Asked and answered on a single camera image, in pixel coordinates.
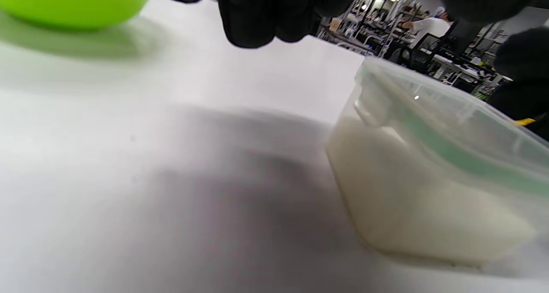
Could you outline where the person's right hand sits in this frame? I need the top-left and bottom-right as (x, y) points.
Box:
(489, 27), (549, 141)

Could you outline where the person's left hand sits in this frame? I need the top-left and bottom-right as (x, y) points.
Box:
(152, 0), (549, 49)

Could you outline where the clear lid with green seal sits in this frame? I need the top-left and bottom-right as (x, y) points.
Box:
(354, 56), (549, 199)

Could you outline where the clear plastic sugar container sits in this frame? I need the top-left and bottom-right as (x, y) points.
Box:
(325, 56), (549, 268)

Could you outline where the white sugar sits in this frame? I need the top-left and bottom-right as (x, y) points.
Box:
(326, 115), (537, 266)

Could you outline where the green plastic bowl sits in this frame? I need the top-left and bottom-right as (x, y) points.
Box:
(0, 0), (154, 31)

